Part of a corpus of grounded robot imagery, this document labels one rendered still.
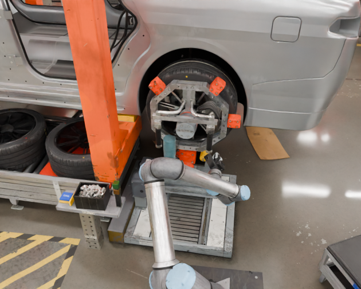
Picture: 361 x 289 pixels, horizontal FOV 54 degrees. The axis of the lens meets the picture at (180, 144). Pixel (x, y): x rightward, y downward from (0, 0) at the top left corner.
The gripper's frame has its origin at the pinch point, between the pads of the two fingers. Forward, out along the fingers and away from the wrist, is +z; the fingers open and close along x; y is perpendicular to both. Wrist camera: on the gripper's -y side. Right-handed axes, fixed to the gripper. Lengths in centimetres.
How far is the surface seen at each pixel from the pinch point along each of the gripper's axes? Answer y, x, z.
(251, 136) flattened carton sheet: 66, -20, 117
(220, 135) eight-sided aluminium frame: -6.6, 9.6, 6.8
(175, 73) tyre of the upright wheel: -59, 13, 15
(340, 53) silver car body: -1, 100, 24
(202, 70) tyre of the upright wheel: -48, 27, 19
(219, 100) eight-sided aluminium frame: -28.4, 26.4, 6.7
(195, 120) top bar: -34.1, 13.3, -12.3
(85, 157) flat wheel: -58, -79, -6
